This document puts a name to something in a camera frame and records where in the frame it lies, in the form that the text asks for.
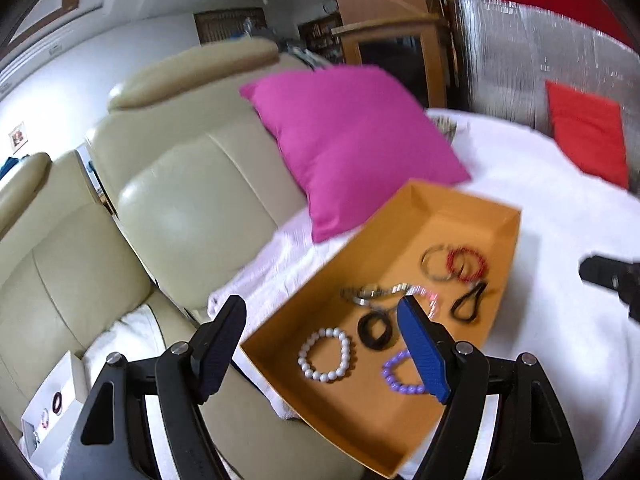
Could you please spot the red fabric behind foil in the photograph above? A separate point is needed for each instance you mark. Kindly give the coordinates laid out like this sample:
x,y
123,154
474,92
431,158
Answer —
x,y
593,13

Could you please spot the gold wristwatch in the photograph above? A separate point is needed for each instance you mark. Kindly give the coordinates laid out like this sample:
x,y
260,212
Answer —
x,y
365,296

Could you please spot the white folded towel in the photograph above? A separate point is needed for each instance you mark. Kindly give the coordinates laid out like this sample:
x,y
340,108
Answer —
x,y
136,336

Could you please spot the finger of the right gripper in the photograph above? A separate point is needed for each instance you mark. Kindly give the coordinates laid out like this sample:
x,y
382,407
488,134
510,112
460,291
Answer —
x,y
619,276

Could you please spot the beige leather sofa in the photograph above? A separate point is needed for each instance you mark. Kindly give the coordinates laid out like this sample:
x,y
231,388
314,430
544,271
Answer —
x,y
189,186

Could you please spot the black round scrunchie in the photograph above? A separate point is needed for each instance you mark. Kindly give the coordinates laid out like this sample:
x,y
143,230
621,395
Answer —
x,y
376,330

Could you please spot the silver foil insulation sheet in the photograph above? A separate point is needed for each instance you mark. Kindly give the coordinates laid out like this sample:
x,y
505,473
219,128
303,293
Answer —
x,y
506,53

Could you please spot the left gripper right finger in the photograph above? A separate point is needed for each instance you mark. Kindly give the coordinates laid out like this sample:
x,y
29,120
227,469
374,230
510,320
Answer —
x,y
457,378

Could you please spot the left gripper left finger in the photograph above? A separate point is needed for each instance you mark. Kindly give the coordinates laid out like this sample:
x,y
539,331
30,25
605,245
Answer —
x,y
186,375

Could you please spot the white jewelry box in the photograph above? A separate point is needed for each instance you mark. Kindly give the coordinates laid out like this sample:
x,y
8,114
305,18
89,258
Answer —
x,y
52,414

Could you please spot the magenta pillow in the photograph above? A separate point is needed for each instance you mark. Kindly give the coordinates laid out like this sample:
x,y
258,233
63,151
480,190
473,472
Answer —
x,y
351,136

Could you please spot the red cushion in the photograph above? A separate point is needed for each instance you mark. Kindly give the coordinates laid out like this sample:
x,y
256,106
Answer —
x,y
589,131

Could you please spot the thin metal bangle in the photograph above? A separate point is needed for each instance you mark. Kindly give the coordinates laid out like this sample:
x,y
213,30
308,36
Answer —
x,y
434,263

